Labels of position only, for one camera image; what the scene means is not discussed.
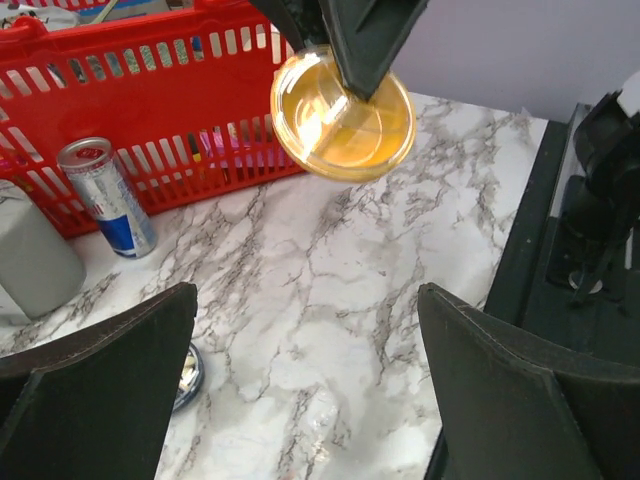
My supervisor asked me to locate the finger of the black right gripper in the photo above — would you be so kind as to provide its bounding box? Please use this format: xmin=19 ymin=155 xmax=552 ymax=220
xmin=320 ymin=0 xmax=428 ymax=100
xmin=249 ymin=0 xmax=325 ymax=52

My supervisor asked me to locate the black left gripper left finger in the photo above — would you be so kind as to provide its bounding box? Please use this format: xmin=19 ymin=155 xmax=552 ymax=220
xmin=1 ymin=283 xmax=197 ymax=479

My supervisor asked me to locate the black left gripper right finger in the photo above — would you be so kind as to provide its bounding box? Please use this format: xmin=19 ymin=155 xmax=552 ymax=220
xmin=418 ymin=283 xmax=639 ymax=479

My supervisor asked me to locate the round yellow pill container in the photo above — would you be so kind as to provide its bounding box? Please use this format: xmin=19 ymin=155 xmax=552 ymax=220
xmin=270 ymin=45 xmax=416 ymax=183

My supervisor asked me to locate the round dark blue pill container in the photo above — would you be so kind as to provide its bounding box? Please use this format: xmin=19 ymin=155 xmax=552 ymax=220
xmin=172 ymin=343 xmax=205 ymax=413

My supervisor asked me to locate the red plastic shopping basket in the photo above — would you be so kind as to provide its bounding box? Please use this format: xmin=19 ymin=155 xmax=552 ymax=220
xmin=1 ymin=1 xmax=298 ymax=237

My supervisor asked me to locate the grey wrapped toilet paper roll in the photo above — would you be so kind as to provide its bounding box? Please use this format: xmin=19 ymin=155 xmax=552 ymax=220
xmin=1 ymin=180 xmax=86 ymax=325

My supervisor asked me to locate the grey patterned snack bag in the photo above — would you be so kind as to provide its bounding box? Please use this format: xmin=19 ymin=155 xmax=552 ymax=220
xmin=0 ymin=3 xmax=81 ymax=31

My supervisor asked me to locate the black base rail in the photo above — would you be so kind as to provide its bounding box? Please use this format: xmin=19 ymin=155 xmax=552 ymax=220
xmin=426 ymin=104 xmax=639 ymax=479

